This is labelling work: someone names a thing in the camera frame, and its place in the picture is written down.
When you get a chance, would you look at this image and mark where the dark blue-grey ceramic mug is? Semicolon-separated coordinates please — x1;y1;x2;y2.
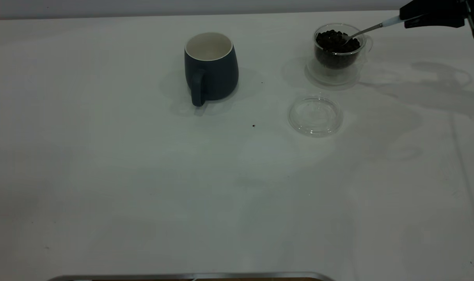
184;32;240;107

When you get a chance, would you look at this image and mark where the clear glass cup with handle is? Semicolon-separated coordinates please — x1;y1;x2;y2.
305;23;374;87

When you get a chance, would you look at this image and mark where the pile of coffee beans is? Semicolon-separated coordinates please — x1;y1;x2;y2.
316;30;361;69

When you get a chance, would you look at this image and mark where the clear round glass lid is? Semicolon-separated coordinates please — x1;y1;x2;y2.
287;95;344;137

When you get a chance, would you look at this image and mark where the metal spoon light blue handle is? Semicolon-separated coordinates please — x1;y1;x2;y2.
343;16;402;42

